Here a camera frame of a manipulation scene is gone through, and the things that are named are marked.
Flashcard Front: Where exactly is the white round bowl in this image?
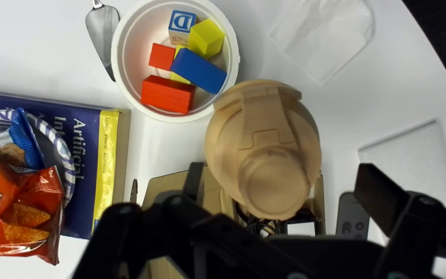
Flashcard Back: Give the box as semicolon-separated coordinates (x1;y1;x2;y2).
110;0;241;125

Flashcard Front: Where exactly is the blue and yellow book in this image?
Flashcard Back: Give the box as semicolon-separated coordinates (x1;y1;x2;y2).
0;92;122;241

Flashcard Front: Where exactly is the large red wooden block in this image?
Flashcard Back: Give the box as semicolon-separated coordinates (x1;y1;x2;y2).
139;75;197;117

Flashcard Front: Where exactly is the red Doritos chip bag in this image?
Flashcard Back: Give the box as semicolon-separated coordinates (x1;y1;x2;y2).
0;108;77;267

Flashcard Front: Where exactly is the beige bottle lid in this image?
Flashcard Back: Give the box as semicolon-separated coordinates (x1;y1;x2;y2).
215;83;313;222

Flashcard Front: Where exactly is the black remote control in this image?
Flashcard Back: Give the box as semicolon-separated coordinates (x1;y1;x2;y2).
334;191;372;241

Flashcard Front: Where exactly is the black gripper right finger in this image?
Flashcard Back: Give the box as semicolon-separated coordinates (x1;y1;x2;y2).
353;163;446;279

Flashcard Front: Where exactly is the letter D wooden cube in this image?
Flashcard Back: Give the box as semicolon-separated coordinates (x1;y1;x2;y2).
167;10;200;47

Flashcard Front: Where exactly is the folded white cloth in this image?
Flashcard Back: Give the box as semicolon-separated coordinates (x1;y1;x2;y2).
268;0;376;86

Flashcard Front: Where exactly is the yellow wooden block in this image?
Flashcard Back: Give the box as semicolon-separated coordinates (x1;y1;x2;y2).
187;18;226;60

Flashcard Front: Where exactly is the blue wooden block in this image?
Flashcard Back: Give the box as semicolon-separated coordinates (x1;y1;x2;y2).
170;47;229;97

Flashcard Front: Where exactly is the beige insulated bottle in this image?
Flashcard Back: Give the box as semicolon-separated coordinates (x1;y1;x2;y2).
203;78;324;222

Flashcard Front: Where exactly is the metal spoon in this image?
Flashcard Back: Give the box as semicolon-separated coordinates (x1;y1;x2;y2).
84;0;122;84

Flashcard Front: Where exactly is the open cardboard box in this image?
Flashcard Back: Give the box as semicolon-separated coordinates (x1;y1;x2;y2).
141;162;328;279

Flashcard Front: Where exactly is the small red wooden block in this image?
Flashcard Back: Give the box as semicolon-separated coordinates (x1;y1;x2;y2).
147;43;178;72

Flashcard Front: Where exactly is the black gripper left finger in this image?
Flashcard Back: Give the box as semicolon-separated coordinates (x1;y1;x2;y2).
70;191;246;279

